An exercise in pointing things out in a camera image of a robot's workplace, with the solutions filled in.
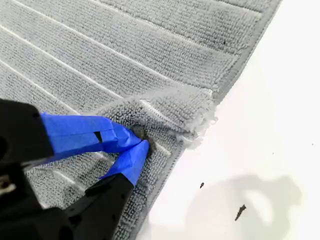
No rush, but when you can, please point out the grey striped towel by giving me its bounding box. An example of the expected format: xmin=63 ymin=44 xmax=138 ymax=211
xmin=0 ymin=0 xmax=285 ymax=240

